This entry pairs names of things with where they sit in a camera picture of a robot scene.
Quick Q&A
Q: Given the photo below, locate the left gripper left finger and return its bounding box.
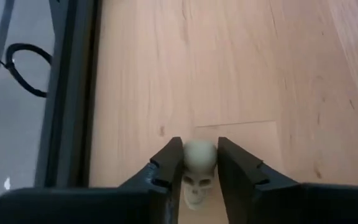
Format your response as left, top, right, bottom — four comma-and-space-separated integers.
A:
0, 136, 185, 224

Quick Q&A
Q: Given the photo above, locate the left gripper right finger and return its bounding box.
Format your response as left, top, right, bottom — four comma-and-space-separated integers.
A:
217, 136, 358, 224

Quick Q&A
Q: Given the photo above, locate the bone white plastic skull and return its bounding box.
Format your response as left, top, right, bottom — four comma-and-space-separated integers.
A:
181, 139, 219, 211

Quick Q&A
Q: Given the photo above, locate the black hanging coiled cable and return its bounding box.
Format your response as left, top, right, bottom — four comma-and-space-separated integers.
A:
0, 42, 53, 98

